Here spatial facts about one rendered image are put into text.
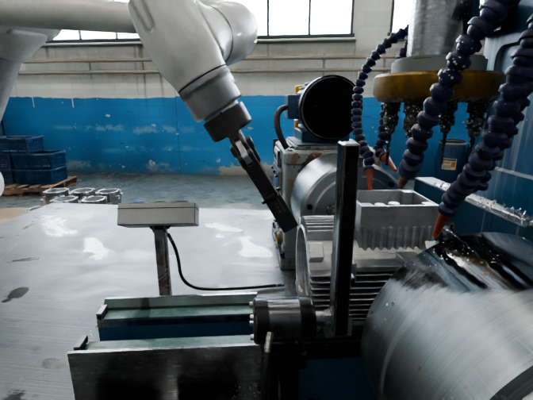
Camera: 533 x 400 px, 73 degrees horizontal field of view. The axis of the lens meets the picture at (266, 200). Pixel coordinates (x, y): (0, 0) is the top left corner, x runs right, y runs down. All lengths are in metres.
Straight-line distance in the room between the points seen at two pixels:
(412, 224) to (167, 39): 0.45
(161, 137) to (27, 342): 5.96
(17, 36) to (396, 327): 0.99
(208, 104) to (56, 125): 7.20
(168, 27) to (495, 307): 0.51
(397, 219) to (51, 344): 0.74
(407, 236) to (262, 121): 5.73
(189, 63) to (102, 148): 6.75
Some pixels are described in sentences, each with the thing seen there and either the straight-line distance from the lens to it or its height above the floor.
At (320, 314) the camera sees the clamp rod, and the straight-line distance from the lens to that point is 0.51.
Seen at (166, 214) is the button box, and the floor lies 1.05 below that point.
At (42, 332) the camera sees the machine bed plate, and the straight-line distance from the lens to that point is 0.99.
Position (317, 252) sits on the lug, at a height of 1.08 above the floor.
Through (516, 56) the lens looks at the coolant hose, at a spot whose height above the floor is 1.34.
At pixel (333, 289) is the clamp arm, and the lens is 0.49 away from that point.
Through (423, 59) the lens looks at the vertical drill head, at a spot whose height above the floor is 1.35.
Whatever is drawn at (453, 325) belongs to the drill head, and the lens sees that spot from 0.33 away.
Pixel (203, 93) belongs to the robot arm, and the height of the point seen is 1.31.
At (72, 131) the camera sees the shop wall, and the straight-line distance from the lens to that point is 7.56.
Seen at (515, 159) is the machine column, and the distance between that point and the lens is 0.78.
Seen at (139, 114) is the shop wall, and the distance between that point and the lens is 6.88.
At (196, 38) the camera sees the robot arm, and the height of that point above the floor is 1.38.
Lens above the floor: 1.30
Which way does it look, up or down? 16 degrees down
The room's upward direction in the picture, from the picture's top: straight up
